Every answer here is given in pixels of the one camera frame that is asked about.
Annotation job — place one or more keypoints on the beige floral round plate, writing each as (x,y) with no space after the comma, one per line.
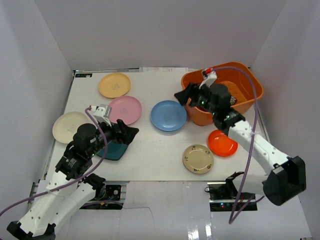
(198,159)

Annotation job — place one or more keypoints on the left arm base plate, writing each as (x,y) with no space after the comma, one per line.
(112,193)

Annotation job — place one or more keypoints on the teal square plate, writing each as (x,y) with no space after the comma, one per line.
(115,151)

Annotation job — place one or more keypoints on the yellow round plate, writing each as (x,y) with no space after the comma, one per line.
(114,85)

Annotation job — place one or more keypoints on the white paper sheet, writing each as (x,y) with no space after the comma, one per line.
(163,69)

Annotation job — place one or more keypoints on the black floral square plate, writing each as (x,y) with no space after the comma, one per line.
(233,100)

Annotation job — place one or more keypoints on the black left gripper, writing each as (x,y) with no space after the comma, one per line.
(119,131)

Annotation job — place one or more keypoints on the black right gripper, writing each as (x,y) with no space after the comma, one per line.
(192,91)

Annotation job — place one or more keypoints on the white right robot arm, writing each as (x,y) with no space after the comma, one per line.
(285,176)

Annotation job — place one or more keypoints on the orange round plate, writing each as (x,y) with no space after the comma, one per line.
(221,145)

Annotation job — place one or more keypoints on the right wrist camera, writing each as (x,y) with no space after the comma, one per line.
(209,77)

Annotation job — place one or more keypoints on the black label sticker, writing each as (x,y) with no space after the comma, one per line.
(83,75)

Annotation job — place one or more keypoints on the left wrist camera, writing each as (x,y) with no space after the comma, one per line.
(101,113)

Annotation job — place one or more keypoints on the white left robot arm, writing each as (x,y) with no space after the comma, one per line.
(73,183)

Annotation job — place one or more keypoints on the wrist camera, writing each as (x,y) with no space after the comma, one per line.
(209,77)
(101,113)

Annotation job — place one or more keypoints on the pink round plate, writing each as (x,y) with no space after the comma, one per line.
(127,108)

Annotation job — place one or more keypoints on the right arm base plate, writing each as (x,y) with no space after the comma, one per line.
(222,198)

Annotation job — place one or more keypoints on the orange plastic bin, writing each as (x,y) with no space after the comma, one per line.
(237,83)

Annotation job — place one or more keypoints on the cream round plate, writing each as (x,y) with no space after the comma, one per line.
(66,126)

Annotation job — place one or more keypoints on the blue round plate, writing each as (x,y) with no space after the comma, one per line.
(168,116)

